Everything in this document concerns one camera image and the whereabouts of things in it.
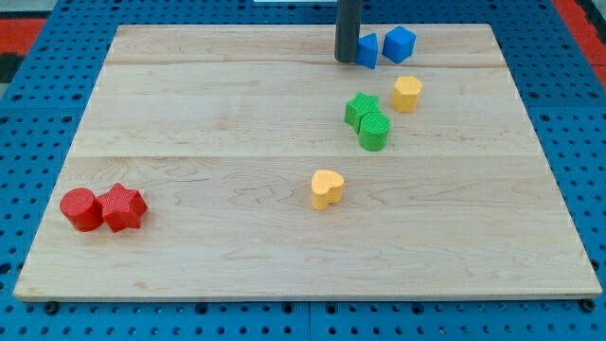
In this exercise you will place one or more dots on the blue triangular prism block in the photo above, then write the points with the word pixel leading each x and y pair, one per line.
pixel 367 51

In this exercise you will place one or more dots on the yellow heart block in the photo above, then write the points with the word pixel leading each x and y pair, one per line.
pixel 327 188

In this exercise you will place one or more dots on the red star block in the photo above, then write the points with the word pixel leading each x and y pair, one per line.
pixel 122 208

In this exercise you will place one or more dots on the yellow hexagon block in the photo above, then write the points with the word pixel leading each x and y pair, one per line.
pixel 406 93

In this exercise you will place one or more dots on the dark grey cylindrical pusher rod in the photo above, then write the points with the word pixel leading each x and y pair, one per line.
pixel 347 28

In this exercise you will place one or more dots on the green cylinder block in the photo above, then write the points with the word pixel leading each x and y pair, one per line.
pixel 373 131

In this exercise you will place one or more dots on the red cylinder block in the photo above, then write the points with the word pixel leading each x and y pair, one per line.
pixel 81 208

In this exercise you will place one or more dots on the green star block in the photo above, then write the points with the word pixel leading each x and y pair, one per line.
pixel 358 107

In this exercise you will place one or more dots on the blue cube block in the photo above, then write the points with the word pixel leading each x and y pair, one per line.
pixel 398 44

